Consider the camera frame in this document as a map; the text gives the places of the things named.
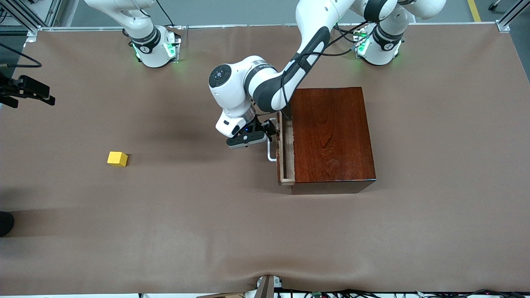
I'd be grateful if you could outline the brown table cover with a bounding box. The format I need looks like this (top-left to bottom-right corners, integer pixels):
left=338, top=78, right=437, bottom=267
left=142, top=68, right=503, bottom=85
left=0, top=23, right=530, bottom=295

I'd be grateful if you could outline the black round object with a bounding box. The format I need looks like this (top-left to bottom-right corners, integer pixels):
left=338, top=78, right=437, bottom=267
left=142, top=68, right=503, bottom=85
left=0, top=211, right=15, bottom=238

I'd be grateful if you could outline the light wood drawer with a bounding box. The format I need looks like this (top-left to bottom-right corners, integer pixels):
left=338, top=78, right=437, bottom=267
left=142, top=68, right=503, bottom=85
left=267, top=111, right=296, bottom=185

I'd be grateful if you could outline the dark red wooden cabinet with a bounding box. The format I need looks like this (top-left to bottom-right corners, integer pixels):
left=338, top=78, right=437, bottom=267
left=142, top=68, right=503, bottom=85
left=288, top=87, right=377, bottom=195

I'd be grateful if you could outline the aluminium frame strut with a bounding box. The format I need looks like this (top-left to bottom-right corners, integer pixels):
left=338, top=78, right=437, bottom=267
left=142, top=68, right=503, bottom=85
left=0, top=0, right=63, bottom=34
left=497, top=0, right=530, bottom=33

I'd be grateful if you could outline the black camera cable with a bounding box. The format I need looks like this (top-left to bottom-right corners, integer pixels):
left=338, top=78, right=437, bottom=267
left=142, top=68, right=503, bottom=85
left=281, top=19, right=373, bottom=118
left=0, top=43, right=43, bottom=68

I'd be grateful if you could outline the yellow block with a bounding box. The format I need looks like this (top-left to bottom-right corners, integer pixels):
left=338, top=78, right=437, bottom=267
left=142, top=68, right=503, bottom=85
left=107, top=151, right=128, bottom=167

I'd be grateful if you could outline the thin black cable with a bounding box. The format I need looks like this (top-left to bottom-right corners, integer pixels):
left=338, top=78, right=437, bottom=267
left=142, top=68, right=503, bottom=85
left=155, top=0, right=175, bottom=27

